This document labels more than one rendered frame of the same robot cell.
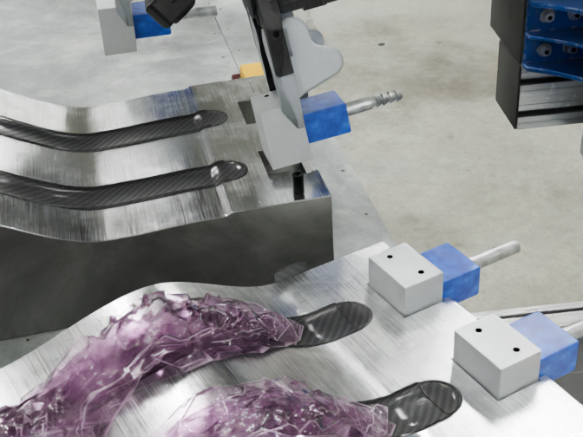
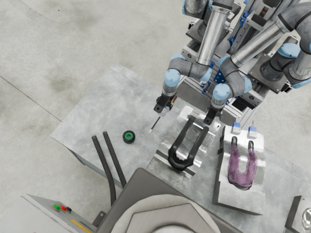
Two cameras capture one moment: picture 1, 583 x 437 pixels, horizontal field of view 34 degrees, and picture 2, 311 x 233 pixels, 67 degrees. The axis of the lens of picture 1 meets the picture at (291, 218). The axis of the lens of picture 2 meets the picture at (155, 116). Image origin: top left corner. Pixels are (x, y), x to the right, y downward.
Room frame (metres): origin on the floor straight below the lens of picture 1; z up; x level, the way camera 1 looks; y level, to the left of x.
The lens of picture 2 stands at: (0.71, 0.74, 2.26)
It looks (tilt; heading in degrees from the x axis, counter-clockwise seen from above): 66 degrees down; 302
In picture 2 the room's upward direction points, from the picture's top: 11 degrees clockwise
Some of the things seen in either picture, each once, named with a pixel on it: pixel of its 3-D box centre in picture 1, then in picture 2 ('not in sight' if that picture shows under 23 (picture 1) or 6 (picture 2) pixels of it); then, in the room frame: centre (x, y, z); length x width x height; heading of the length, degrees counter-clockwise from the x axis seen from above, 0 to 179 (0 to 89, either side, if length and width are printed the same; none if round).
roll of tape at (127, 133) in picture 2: not in sight; (128, 137); (1.08, 0.41, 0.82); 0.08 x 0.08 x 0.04
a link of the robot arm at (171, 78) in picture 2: not in sight; (171, 80); (1.03, 0.15, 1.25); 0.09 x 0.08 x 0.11; 116
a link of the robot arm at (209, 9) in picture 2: not in sight; (214, 12); (1.18, -0.45, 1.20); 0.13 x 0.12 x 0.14; 26
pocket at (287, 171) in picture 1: (289, 178); not in sight; (0.76, 0.00, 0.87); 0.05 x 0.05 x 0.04; 11
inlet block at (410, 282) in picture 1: (453, 271); (236, 124); (0.63, -0.13, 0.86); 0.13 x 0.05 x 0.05; 118
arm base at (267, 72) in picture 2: not in sight; (275, 67); (0.68, -0.48, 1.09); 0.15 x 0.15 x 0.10
